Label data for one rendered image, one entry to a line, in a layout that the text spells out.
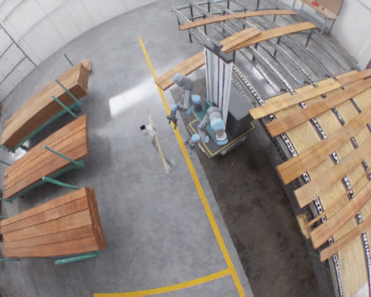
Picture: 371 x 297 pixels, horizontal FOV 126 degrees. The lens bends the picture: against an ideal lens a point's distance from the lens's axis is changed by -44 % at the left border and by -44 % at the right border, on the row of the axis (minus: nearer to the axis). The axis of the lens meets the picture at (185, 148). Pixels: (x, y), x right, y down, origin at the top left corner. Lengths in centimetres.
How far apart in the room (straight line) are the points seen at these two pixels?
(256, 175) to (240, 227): 87
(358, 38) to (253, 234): 743
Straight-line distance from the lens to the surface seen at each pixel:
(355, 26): 789
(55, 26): 1011
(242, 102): 233
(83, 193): 272
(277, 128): 222
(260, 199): 279
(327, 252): 239
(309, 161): 224
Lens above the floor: 267
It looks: 67 degrees down
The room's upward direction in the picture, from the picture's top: 21 degrees counter-clockwise
